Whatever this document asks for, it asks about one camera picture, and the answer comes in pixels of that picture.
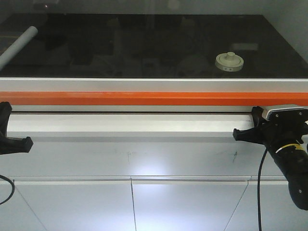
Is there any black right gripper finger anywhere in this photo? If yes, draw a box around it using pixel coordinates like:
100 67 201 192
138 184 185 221
251 106 265 127
232 127 266 144

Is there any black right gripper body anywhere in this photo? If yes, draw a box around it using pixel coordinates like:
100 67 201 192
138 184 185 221
261 122 308 209

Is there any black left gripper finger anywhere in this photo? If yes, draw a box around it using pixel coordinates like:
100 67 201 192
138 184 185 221
0 102 12 135
0 135 33 155

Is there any orange and white sash frame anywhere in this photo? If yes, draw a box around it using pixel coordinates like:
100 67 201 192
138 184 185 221
0 77 308 113

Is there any glass jar with white lid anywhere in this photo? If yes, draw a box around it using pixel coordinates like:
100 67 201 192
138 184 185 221
215 51 244 72

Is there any white rolled paper tube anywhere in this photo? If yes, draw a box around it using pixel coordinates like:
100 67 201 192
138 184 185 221
0 26 38 70

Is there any white base cabinet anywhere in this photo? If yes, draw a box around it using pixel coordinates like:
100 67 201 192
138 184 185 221
0 113 308 231

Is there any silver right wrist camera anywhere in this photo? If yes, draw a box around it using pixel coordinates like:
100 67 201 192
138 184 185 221
262 104 308 125

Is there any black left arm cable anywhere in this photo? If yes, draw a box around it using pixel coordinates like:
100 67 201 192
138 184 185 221
0 175 15 205

